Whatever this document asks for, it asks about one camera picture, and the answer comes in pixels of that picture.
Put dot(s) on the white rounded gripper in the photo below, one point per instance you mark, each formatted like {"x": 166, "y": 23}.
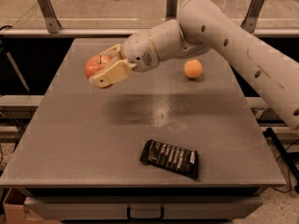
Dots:
{"x": 139, "y": 52}

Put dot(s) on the red apple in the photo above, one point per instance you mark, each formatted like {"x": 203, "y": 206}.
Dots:
{"x": 95, "y": 64}

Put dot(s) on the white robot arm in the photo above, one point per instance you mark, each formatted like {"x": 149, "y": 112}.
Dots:
{"x": 202, "y": 26}

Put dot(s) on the orange fruit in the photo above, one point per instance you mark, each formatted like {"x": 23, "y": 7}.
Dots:
{"x": 193, "y": 69}

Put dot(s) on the clear acrylic barrier panel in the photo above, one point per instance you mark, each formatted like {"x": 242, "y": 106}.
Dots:
{"x": 103, "y": 13}

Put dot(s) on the black snack bar wrapper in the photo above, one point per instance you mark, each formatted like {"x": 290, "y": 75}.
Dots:
{"x": 171, "y": 158}

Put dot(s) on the black stand leg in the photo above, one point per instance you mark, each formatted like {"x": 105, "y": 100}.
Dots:
{"x": 289, "y": 157}

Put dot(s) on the cardboard box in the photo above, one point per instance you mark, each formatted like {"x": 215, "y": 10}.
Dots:
{"x": 17, "y": 213}

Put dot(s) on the left metal bracket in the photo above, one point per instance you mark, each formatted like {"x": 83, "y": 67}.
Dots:
{"x": 52, "y": 24}

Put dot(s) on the metal bracket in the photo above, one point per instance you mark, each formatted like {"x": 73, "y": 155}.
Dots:
{"x": 171, "y": 9}
{"x": 52, "y": 24}
{"x": 250, "y": 21}

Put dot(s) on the middle metal bracket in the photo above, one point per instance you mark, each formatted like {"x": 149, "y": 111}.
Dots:
{"x": 171, "y": 9}

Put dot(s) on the right metal bracket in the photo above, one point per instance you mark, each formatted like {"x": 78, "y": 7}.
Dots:
{"x": 250, "y": 21}

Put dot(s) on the grey drawer with handle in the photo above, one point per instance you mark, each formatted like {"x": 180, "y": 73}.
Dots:
{"x": 157, "y": 208}

